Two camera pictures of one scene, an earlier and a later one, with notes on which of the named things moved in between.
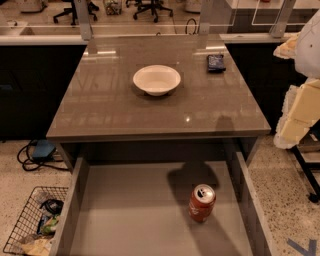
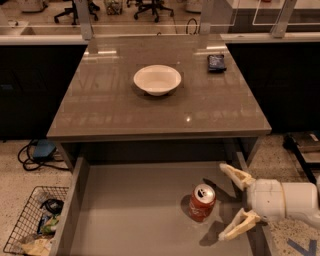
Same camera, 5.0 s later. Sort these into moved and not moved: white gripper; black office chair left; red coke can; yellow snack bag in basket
Moved: white gripper
Not moved: yellow snack bag in basket; black office chair left; red coke can
